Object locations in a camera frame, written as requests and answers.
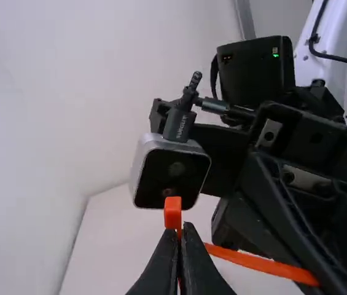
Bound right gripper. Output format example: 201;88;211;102
148;98;347;267

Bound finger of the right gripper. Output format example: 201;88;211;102
243;152;347;295

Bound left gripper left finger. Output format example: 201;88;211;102
125;227;180;295

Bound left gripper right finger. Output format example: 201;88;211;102
179;221;235;295

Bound orange cable tie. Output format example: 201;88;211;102
163;196;320;295

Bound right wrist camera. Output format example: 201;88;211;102
129;132;212;211

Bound black cable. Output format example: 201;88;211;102
162;54;255;144
309;0;347;71

